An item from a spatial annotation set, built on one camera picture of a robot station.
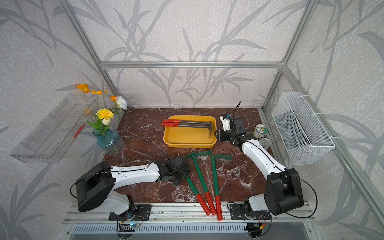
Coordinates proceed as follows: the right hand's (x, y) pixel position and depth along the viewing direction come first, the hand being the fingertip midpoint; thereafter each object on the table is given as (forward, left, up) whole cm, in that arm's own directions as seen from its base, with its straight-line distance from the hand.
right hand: (217, 131), depth 86 cm
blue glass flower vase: (-4, +63, -4) cm, 63 cm away
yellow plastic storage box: (+6, +25, -14) cm, 29 cm away
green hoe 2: (-32, 0, -14) cm, 35 cm away
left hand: (-21, +15, -14) cm, 29 cm away
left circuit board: (-44, +44, -17) cm, 65 cm away
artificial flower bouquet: (0, +58, +15) cm, 60 cm away
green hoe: (-8, +15, -13) cm, 21 cm away
